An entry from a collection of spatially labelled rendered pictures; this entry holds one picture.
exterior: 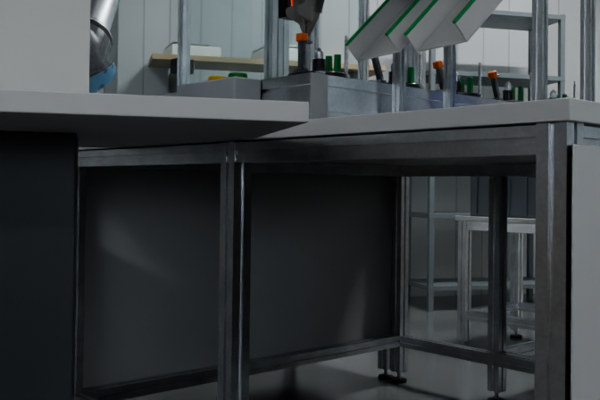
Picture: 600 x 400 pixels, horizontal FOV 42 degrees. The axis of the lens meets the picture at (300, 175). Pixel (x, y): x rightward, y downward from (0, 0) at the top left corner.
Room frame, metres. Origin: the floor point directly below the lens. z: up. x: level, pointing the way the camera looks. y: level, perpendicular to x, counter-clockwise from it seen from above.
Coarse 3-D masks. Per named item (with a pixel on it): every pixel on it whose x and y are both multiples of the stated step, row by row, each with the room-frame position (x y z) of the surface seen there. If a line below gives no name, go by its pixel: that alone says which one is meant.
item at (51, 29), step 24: (0, 0) 1.32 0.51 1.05; (24, 0) 1.33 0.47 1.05; (48, 0) 1.34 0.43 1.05; (72, 0) 1.35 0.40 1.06; (0, 24) 1.32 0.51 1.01; (24, 24) 1.33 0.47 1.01; (48, 24) 1.34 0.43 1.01; (72, 24) 1.35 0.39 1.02; (0, 48) 1.32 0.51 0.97; (24, 48) 1.33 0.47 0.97; (48, 48) 1.34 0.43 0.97; (72, 48) 1.35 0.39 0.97; (0, 72) 1.32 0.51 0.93; (24, 72) 1.33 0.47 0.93; (48, 72) 1.34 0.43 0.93; (72, 72) 1.35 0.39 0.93
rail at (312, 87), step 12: (312, 72) 1.50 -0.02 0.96; (264, 84) 1.60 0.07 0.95; (276, 84) 1.58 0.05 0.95; (288, 84) 1.55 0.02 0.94; (300, 84) 1.52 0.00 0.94; (312, 84) 1.50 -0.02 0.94; (324, 84) 1.52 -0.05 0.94; (264, 96) 1.60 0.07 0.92; (276, 96) 1.58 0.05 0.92; (288, 96) 1.55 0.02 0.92; (300, 96) 1.52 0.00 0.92; (312, 96) 1.50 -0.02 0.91; (324, 96) 1.52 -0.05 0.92; (312, 108) 1.50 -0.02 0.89; (324, 108) 1.52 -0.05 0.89
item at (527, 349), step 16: (496, 176) 2.73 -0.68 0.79; (512, 176) 2.71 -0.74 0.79; (528, 176) 2.68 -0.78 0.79; (496, 192) 2.73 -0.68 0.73; (496, 208) 2.73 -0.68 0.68; (496, 224) 2.73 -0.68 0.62; (496, 240) 2.73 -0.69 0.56; (496, 256) 2.73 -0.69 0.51; (496, 272) 2.73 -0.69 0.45; (496, 288) 2.73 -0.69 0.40; (496, 304) 2.73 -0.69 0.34; (496, 320) 2.73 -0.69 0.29; (496, 336) 2.73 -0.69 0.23; (512, 352) 2.72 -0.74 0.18; (528, 352) 2.85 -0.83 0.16; (496, 368) 2.72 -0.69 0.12; (496, 384) 2.72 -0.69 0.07
